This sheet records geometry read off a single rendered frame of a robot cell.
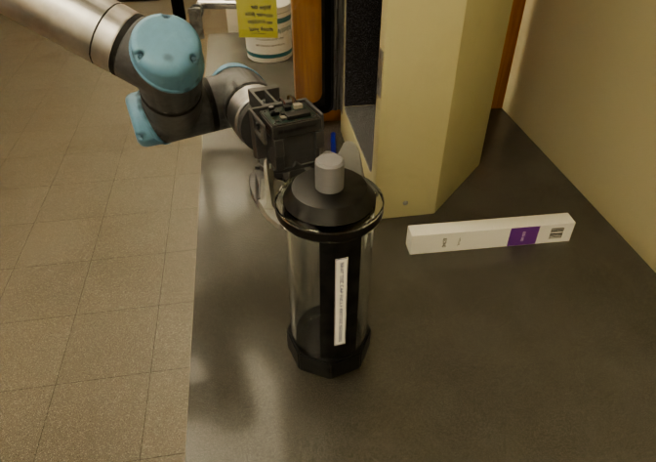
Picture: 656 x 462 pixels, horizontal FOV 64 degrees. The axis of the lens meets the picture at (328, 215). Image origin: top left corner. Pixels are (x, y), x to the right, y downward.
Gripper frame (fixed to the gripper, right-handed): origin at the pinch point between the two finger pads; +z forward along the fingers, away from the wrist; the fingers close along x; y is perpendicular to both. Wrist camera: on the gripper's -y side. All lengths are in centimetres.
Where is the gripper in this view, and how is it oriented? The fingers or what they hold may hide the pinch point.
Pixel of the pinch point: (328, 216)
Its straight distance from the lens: 53.8
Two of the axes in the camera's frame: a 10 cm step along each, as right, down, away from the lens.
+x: 9.1, -2.5, 3.2
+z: 4.1, 5.1, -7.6
